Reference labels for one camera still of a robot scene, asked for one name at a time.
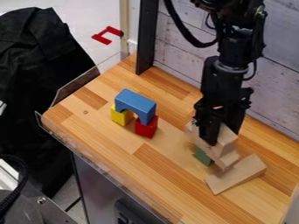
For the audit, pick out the red block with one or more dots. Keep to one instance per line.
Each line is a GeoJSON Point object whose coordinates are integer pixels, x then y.
{"type": "Point", "coordinates": [146, 128]}

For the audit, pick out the wooden arch block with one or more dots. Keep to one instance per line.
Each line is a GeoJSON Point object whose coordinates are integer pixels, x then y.
{"type": "Point", "coordinates": [224, 144]}

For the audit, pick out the blue arch block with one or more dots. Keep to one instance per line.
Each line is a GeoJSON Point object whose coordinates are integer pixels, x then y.
{"type": "Point", "coordinates": [134, 102]}

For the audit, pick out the black jacket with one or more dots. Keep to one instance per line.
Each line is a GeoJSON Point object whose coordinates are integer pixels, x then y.
{"type": "Point", "coordinates": [35, 87]}

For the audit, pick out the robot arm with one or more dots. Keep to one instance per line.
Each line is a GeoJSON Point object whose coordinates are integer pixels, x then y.
{"type": "Point", "coordinates": [237, 35]}

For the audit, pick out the black upright post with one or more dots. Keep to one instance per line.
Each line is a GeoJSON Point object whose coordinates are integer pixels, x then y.
{"type": "Point", "coordinates": [146, 35]}

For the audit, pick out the yellow block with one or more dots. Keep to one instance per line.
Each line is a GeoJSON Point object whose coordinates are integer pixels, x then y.
{"type": "Point", "coordinates": [120, 117]}

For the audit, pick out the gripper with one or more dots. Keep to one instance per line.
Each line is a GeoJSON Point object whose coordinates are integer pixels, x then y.
{"type": "Point", "coordinates": [224, 87]}

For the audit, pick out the green block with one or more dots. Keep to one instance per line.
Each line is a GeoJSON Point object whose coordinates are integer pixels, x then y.
{"type": "Point", "coordinates": [203, 157]}

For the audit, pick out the small wooden block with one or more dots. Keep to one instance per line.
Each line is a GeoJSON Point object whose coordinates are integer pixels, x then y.
{"type": "Point", "coordinates": [227, 161]}

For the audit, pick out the red bracket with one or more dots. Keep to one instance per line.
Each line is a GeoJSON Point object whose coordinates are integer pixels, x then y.
{"type": "Point", "coordinates": [106, 35]}

